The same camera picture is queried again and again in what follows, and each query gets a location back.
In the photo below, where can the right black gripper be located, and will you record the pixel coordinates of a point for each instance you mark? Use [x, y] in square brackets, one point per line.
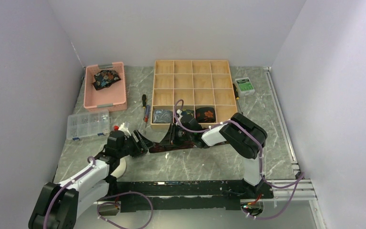
[173, 129]

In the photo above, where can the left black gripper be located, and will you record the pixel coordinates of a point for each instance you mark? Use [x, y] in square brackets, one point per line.
[141, 146]

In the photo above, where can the dark red floral tie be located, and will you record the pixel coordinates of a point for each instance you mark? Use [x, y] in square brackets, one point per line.
[167, 146]

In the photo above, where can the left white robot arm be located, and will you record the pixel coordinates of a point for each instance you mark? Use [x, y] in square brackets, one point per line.
[60, 204]

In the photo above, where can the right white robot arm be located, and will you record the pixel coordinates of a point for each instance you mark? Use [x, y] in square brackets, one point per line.
[243, 135]

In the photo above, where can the white tape roll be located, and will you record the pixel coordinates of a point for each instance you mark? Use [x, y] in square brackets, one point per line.
[120, 169]

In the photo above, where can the navy yellow rolled tie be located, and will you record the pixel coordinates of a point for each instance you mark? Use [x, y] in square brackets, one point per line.
[189, 112]

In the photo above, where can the blue grey rolled tie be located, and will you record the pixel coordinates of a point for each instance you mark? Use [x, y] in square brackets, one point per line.
[162, 116]

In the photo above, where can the black orange rolled tie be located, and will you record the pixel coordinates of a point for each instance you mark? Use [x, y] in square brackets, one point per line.
[205, 114]

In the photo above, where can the blue red screwdriver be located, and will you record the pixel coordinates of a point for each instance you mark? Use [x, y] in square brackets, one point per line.
[146, 115]

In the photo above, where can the clear plastic screw box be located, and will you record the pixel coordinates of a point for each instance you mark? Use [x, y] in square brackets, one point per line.
[88, 124]

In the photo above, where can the wooden compartment tray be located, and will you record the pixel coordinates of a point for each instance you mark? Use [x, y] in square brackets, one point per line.
[199, 83]

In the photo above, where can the pink plastic basket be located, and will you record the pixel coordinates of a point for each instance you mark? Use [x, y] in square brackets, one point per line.
[113, 98]

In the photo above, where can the black floral tie in basket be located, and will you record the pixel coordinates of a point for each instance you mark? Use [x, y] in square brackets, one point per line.
[105, 79]

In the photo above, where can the thin black yellow screwdriver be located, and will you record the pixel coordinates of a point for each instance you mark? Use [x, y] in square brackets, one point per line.
[236, 94]

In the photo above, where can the green white small box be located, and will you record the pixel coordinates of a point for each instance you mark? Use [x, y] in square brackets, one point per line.
[244, 86]

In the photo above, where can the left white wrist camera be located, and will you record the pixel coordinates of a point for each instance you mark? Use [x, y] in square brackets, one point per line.
[124, 127]

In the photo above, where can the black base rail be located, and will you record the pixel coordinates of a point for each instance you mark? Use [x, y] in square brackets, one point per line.
[174, 195]

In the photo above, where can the aluminium rail at right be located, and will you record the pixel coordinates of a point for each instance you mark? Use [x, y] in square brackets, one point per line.
[288, 142]

